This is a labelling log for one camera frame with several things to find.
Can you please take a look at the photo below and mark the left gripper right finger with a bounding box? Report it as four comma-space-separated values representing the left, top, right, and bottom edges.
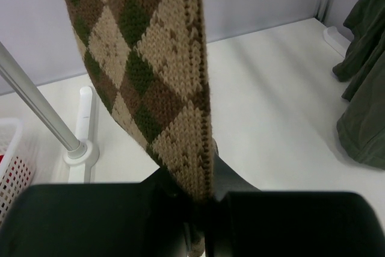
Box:
205, 147, 384, 256

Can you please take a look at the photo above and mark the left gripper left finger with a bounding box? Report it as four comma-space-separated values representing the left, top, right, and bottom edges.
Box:
1, 169, 191, 256

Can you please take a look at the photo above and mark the tan green argyle sock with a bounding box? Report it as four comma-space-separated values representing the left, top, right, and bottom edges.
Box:
54, 0, 215, 202

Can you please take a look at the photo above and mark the metal clothes rack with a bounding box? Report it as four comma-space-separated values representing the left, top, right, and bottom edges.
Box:
1, 45, 100, 184

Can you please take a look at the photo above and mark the white plastic laundry basket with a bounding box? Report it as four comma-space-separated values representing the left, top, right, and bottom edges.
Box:
1, 118, 35, 223

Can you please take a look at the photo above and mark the olive green hanging garment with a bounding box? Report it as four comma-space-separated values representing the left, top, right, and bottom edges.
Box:
332, 0, 384, 169

